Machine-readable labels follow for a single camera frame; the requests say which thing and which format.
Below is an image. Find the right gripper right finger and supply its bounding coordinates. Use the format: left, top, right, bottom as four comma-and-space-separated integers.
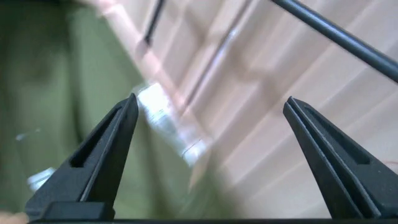
282, 95, 398, 218

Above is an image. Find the beige curtain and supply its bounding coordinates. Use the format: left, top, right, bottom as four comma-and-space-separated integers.
102, 0, 398, 218

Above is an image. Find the black clothes rack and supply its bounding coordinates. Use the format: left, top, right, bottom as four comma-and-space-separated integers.
143, 0, 398, 84

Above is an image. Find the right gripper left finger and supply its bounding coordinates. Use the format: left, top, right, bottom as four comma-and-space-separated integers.
25, 92, 140, 220

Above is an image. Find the green printed shirt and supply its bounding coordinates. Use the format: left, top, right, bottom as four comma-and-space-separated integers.
0, 0, 240, 220

